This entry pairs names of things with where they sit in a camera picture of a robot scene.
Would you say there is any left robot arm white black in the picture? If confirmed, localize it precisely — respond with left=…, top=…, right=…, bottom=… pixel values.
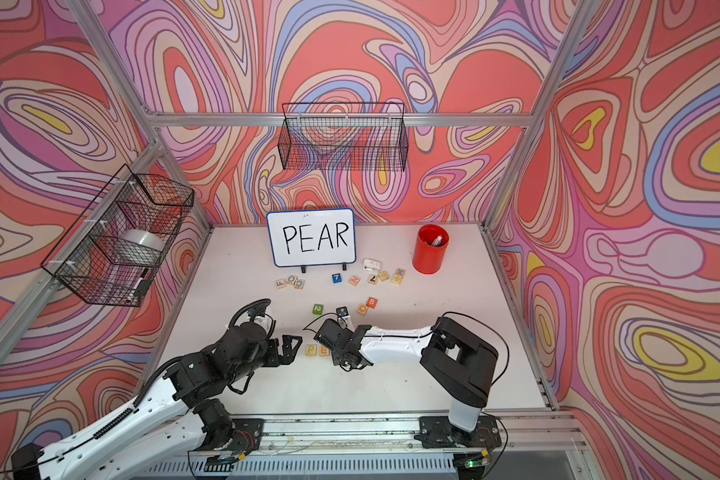
left=0, top=298, right=302, bottom=479

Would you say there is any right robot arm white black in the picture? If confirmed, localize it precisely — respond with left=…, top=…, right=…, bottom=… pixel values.
left=302, top=311, right=510, bottom=451

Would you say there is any whiteboard with PEAR text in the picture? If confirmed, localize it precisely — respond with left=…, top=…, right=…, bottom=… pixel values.
left=266, top=208, right=357, bottom=268

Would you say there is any white whiteboard eraser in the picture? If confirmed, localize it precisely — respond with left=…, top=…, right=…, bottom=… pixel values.
left=362, top=258, right=382, bottom=274

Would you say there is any red plastic cup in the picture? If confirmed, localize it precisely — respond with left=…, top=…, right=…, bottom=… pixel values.
left=412, top=224, right=450, bottom=275

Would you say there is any white tape roll in basket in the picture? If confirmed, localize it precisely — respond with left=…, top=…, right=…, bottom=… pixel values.
left=121, top=229, right=165, bottom=251

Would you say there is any black wire basket left wall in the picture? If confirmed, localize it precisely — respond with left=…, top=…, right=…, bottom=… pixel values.
left=41, top=166, right=195, bottom=308

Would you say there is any black wire basket wall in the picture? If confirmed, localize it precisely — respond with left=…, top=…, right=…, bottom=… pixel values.
left=41, top=166, right=195, bottom=308
left=277, top=101, right=409, bottom=172

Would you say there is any black wire basket back wall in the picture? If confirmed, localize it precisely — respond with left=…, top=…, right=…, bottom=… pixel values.
left=277, top=101, right=409, bottom=172

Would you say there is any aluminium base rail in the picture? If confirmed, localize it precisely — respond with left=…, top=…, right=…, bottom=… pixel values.
left=89, top=410, right=595, bottom=480

